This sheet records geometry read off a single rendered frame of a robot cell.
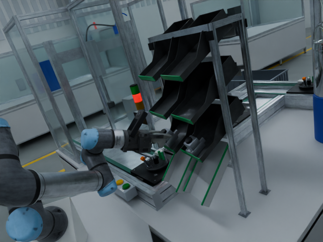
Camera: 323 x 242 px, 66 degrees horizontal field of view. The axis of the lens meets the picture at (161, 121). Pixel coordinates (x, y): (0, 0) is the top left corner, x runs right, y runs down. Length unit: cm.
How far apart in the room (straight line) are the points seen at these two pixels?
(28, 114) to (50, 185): 540
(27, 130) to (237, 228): 552
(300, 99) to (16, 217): 189
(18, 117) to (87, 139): 527
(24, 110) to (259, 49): 540
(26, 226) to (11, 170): 41
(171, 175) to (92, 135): 50
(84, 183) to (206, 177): 51
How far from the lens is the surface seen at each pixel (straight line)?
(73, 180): 84
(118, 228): 133
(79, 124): 231
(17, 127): 619
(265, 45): 653
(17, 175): 71
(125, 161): 175
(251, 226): 116
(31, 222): 107
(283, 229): 115
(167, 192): 132
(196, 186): 114
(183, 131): 113
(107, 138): 93
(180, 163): 122
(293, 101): 214
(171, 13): 1119
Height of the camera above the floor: 170
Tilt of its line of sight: 20 degrees down
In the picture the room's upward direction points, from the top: 16 degrees counter-clockwise
